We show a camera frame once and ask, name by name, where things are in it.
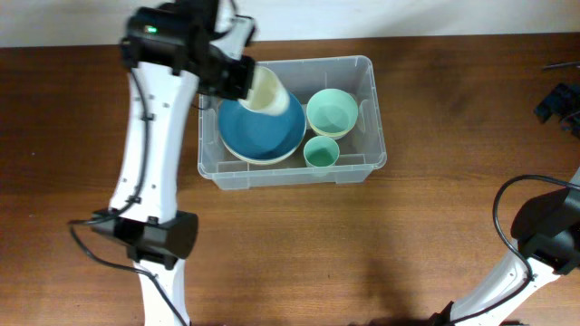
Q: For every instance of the clear plastic storage container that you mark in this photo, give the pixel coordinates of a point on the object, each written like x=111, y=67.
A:
x=362, y=150

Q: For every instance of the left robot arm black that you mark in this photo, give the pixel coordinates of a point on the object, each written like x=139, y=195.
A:
x=172, y=52

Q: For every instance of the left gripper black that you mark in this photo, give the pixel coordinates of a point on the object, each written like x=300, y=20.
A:
x=241, y=91

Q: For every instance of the blue plate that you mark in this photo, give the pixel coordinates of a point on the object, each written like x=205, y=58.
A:
x=258, y=136

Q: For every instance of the green bowl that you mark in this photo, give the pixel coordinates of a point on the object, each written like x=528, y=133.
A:
x=332, y=110

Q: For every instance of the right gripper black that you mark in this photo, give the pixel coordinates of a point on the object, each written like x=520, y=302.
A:
x=558, y=102

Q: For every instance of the cream plate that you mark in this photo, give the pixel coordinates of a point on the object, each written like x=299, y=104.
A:
x=272, y=160

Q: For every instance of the yellow bowl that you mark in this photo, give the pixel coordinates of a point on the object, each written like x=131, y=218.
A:
x=332, y=135

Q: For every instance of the green cup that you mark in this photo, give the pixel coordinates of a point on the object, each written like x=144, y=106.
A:
x=321, y=152

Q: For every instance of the cream cup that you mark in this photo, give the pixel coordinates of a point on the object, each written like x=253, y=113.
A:
x=267, y=94

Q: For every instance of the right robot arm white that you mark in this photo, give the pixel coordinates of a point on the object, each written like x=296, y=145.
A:
x=543, y=245

